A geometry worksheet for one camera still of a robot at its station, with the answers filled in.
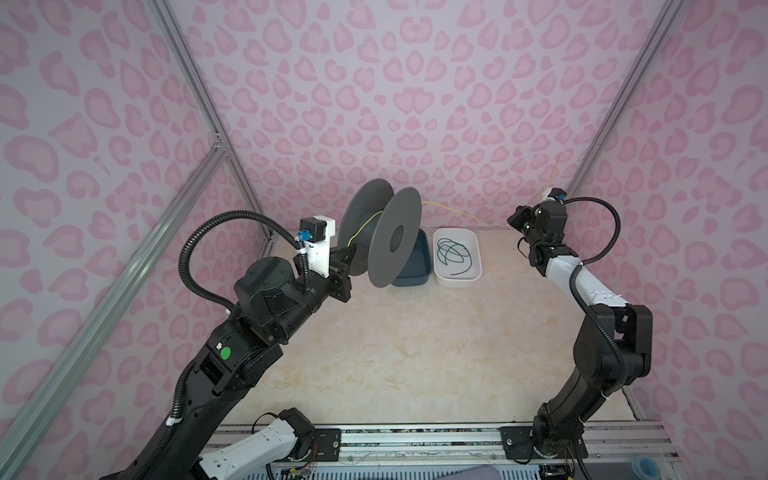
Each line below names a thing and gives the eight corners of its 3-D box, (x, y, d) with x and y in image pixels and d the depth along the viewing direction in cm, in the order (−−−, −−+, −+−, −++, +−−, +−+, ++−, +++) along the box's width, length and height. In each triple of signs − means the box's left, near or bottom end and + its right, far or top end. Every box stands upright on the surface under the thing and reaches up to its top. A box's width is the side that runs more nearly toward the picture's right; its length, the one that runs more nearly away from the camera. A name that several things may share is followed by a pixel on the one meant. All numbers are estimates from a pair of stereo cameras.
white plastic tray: (434, 287, 105) (436, 277, 101) (429, 238, 120) (430, 228, 116) (485, 287, 105) (489, 277, 101) (474, 238, 120) (477, 227, 116)
